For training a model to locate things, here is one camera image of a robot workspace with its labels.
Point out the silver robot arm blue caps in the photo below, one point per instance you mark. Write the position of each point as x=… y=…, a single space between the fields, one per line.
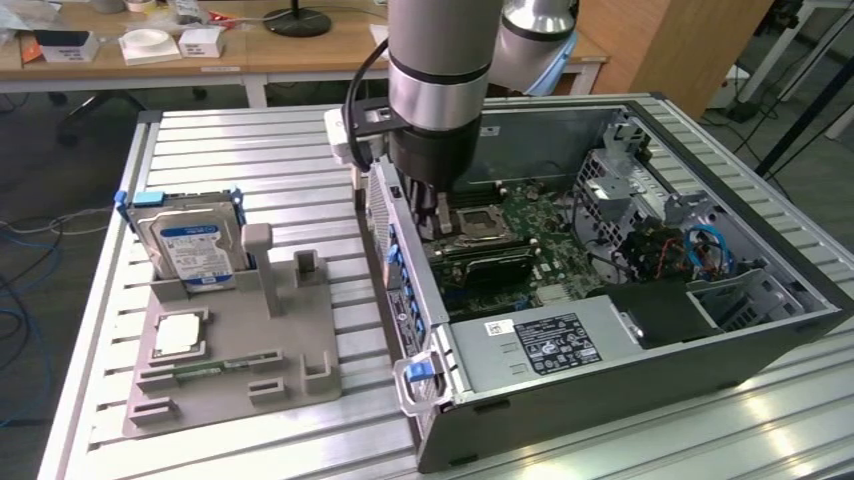
x=440 y=50

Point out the grey cup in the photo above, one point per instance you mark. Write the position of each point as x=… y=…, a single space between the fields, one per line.
x=106 y=6

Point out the wooden desk white frame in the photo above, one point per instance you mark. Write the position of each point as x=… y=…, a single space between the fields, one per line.
x=100 y=70
x=320 y=55

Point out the CPU socket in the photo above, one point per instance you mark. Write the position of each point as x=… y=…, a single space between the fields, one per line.
x=483 y=220

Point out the hard disk in blue carrier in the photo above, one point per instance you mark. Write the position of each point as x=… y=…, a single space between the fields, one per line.
x=193 y=245

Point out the perforated metal drive cage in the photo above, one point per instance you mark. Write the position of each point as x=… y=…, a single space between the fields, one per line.
x=613 y=187

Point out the beige tape roll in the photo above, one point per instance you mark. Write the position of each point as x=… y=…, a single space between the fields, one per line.
x=141 y=6

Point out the white box black lid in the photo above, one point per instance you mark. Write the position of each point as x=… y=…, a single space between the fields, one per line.
x=66 y=52

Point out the silver finned chipset heatsink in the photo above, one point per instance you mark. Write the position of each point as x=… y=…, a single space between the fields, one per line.
x=553 y=295

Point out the grey metal disk bay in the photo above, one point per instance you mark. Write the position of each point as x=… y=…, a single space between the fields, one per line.
x=754 y=295

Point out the black chair base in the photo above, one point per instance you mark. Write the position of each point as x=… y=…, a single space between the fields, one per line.
x=86 y=107

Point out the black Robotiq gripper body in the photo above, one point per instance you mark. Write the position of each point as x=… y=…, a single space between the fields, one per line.
x=433 y=155

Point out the green motherboard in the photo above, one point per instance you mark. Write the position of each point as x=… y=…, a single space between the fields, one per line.
x=553 y=240

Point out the grey power supply unit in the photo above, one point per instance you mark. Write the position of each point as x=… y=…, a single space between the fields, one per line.
x=487 y=360

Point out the wooden cabinet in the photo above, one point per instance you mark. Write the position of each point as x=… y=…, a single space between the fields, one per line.
x=687 y=50

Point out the orange flat box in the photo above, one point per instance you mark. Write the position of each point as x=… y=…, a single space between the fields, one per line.
x=29 y=50

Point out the blue slot retainer clip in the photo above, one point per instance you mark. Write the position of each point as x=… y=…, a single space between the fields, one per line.
x=392 y=240
x=417 y=330
x=400 y=270
x=409 y=300

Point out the green RAM stick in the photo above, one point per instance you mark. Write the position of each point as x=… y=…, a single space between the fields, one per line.
x=220 y=367

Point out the short blue expansion slot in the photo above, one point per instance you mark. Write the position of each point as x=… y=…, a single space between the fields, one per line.
x=520 y=301

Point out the white square tape holder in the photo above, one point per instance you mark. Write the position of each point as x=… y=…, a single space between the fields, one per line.
x=149 y=50

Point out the white paper sheets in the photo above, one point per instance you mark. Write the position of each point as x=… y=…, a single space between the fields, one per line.
x=375 y=32

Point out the small white box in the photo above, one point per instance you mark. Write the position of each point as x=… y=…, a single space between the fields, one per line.
x=200 y=45

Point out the black power adapter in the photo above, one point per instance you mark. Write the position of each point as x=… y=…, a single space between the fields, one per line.
x=740 y=112

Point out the grey plastic parts rack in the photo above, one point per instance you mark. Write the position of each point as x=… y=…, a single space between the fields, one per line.
x=200 y=405

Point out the black slanted stand pole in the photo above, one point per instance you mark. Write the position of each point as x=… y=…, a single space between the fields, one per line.
x=802 y=107

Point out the blue case latch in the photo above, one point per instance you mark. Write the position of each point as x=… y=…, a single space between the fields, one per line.
x=417 y=372

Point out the black plastic cover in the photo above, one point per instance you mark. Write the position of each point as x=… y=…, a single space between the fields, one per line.
x=667 y=315

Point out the open black PC case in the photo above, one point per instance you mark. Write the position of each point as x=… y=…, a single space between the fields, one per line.
x=600 y=425

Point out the black round lamp base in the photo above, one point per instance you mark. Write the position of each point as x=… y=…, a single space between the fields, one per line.
x=296 y=25

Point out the silver CPU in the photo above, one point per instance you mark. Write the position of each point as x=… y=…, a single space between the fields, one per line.
x=178 y=335

